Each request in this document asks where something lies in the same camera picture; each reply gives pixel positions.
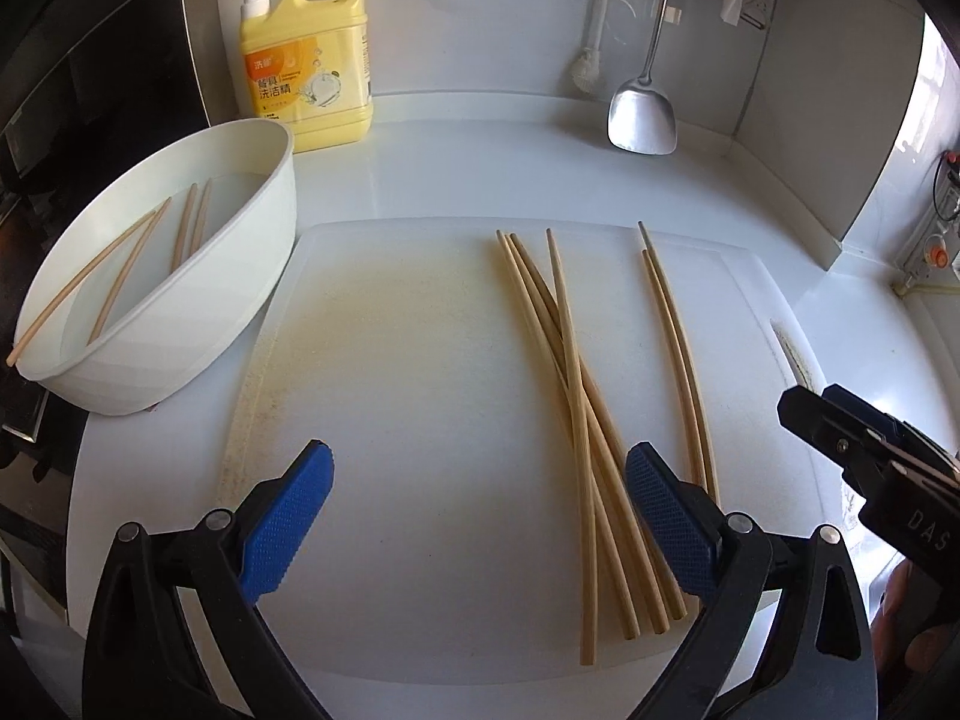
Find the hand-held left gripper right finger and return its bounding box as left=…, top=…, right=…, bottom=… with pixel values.
left=625, top=441, right=880, bottom=720

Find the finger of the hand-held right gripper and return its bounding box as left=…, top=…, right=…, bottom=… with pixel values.
left=775, top=388, right=871, bottom=485
left=820, top=383, right=960, bottom=466

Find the stainless steel spatula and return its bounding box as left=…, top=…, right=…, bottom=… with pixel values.
left=605, top=0, right=680, bottom=157

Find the person's right hand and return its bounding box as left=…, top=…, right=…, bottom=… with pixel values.
left=874, top=561, right=960, bottom=665

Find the wall power socket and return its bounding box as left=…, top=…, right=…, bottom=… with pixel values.
left=895, top=150, right=960, bottom=298

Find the white plastic cutting board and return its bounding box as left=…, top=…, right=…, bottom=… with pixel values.
left=220, top=218, right=835, bottom=667

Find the white long-handled dish brush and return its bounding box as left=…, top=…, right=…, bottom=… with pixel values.
left=568, top=0, right=618, bottom=92

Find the yellow dish detergent bottle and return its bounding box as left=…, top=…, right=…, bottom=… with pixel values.
left=217, top=0, right=375, bottom=155

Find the white round plastic basin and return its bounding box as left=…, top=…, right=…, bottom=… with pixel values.
left=10, top=118, right=298, bottom=418

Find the black gas stove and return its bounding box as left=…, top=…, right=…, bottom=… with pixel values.
left=0, top=371, right=85, bottom=470

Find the wooden chopstick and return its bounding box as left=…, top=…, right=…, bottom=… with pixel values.
left=87, top=197, right=174, bottom=350
left=188, top=179, right=215, bottom=257
left=170, top=183, right=199, bottom=272
left=6, top=197, right=173, bottom=368

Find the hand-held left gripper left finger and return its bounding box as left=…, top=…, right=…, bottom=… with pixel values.
left=81, top=439, right=336, bottom=720

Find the bundle of wooden chopsticks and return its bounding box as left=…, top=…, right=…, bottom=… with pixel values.
left=494, top=220, right=721, bottom=668

